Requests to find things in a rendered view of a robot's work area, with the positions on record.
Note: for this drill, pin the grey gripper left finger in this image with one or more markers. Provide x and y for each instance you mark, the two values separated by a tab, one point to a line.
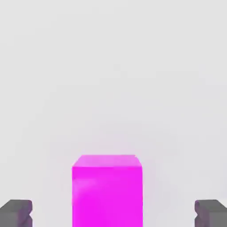
14	213

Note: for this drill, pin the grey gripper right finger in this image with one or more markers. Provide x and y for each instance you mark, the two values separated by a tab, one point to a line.
212	213

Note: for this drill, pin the small magenta cube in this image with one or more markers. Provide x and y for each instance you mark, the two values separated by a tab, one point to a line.
107	195

